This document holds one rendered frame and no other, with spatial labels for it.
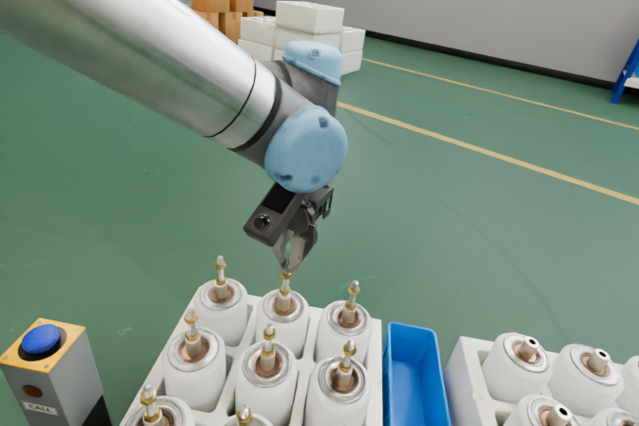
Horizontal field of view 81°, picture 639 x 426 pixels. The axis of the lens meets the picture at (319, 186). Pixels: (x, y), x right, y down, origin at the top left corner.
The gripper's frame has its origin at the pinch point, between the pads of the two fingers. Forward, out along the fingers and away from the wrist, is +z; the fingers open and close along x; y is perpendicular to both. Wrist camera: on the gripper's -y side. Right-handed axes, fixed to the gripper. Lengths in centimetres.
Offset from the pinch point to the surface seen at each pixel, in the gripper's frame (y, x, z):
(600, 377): 17, -52, 10
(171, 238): 23, 55, 35
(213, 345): -12.6, 4.6, 9.7
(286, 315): -1.0, -1.7, 9.7
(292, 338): -2.2, -3.9, 13.0
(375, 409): -3.4, -21.0, 17.0
